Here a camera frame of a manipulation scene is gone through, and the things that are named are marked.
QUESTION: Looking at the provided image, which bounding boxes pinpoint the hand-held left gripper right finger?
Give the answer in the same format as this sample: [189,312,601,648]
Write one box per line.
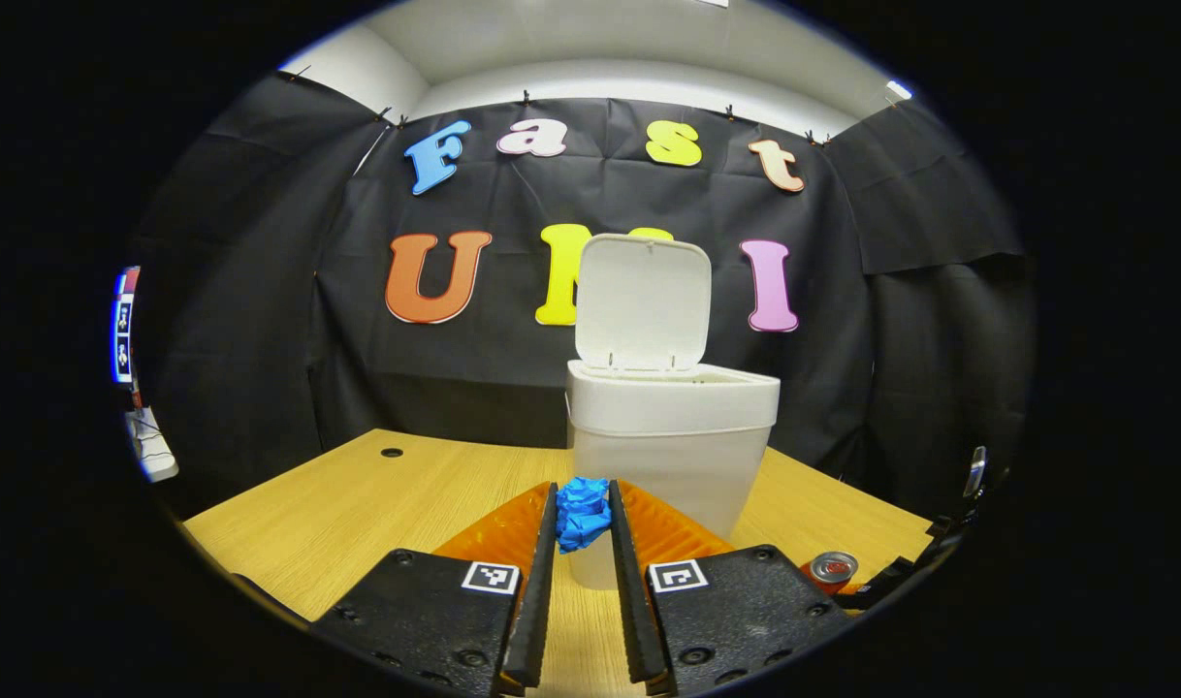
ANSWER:
[607,479,858,697]

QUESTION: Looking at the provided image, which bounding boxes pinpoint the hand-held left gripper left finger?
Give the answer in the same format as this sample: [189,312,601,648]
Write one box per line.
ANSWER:
[309,482,559,697]

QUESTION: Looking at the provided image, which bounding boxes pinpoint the red pop can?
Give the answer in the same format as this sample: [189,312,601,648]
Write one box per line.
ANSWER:
[806,550,860,595]

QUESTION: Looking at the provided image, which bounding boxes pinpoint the blue paper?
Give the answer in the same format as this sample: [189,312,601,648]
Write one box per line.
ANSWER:
[555,475,614,555]

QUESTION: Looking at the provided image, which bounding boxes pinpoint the white desktop garbage bin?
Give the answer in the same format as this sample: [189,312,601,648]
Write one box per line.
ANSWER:
[564,233,782,590]

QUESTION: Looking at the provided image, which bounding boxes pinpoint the wooden desktop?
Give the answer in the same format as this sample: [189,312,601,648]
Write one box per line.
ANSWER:
[181,428,936,698]

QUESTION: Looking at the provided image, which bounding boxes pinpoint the white side table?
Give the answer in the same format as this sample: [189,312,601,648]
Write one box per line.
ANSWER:
[125,407,180,484]

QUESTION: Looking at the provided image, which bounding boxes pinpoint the black backdrop cloth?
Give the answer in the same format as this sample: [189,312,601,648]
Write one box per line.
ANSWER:
[130,70,1037,515]

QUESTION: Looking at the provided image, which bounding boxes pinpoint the computer monitor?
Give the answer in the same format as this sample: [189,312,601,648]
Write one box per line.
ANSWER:
[111,267,143,387]

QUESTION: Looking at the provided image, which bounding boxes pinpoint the row of small cloth clips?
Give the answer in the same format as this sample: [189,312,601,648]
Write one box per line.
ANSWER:
[285,63,834,146]

